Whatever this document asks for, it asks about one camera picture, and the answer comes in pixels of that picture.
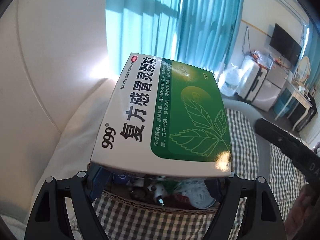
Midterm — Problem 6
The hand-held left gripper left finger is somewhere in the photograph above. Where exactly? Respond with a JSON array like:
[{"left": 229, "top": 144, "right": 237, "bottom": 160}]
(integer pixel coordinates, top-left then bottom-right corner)
[{"left": 24, "top": 166, "right": 113, "bottom": 240}]

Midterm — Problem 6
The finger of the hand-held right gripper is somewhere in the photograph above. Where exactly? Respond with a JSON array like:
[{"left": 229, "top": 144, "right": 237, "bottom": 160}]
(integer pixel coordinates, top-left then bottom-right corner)
[{"left": 254, "top": 118, "right": 300, "bottom": 155}]

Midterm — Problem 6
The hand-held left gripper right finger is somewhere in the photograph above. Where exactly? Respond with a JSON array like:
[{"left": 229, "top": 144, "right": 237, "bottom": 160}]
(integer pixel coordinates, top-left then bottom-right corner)
[{"left": 204, "top": 172, "right": 287, "bottom": 240}]

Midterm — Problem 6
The clear round plastic container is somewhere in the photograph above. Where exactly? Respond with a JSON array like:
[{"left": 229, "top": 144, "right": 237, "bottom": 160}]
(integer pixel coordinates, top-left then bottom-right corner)
[{"left": 191, "top": 184, "right": 216, "bottom": 208}]

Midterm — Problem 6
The woven wicker basket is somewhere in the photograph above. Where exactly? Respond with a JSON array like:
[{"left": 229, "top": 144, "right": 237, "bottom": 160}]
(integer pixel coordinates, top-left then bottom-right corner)
[{"left": 86, "top": 162, "right": 225, "bottom": 214}]

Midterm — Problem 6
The green and white medicine box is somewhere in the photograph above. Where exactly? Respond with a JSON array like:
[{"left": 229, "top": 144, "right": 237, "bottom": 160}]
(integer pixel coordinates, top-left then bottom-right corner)
[{"left": 90, "top": 52, "right": 232, "bottom": 179}]

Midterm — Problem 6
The person's right hand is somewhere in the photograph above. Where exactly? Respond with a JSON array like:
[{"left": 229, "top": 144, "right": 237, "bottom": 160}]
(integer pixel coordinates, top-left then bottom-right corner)
[{"left": 284, "top": 184, "right": 320, "bottom": 233}]

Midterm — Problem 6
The blue storage bin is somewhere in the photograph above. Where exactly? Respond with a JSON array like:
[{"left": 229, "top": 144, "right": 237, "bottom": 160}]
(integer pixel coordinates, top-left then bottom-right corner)
[{"left": 274, "top": 97, "right": 288, "bottom": 119}]

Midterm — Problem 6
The red packet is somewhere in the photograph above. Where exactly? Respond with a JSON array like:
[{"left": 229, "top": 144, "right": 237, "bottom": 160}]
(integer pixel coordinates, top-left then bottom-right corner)
[{"left": 175, "top": 194, "right": 193, "bottom": 205}]

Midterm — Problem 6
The white dressing table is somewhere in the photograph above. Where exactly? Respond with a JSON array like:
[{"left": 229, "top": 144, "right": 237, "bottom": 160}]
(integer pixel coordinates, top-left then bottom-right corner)
[{"left": 275, "top": 80, "right": 314, "bottom": 130}]

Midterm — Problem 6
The silver mini fridge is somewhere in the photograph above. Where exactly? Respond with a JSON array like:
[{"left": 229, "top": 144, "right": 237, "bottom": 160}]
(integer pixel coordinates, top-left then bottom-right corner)
[{"left": 252, "top": 66, "right": 290, "bottom": 112}]

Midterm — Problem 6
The white suitcase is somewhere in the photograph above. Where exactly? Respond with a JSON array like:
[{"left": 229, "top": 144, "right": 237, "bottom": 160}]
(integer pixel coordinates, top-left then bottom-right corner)
[{"left": 237, "top": 56, "right": 269, "bottom": 103}]

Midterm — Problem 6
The small white plug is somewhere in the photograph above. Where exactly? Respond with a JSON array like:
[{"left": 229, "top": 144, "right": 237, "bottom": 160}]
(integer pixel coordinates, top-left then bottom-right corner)
[{"left": 147, "top": 184, "right": 167, "bottom": 205}]

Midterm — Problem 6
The white pillow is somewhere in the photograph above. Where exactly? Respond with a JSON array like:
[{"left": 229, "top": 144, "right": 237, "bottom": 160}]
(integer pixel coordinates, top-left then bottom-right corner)
[{"left": 24, "top": 76, "right": 120, "bottom": 228}]

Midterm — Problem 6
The clear plastic bag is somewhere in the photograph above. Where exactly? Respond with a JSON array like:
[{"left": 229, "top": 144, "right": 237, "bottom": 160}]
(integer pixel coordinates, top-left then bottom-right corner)
[{"left": 220, "top": 65, "right": 242, "bottom": 97}]

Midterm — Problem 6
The pile of orange white bags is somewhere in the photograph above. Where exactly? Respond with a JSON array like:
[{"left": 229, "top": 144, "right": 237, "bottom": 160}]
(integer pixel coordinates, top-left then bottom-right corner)
[{"left": 246, "top": 50, "right": 269, "bottom": 64}]

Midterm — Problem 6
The black flat television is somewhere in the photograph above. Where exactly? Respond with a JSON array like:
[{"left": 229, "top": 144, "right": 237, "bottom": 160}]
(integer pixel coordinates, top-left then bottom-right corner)
[{"left": 269, "top": 23, "right": 303, "bottom": 67}]

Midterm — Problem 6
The teal curtain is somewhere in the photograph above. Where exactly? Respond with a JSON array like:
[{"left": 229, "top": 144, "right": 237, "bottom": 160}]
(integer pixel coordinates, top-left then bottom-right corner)
[{"left": 105, "top": 0, "right": 247, "bottom": 80}]

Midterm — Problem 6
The white padded headboard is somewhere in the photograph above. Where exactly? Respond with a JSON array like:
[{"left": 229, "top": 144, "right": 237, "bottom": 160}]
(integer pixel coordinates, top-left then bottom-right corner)
[{"left": 0, "top": 0, "right": 118, "bottom": 135}]

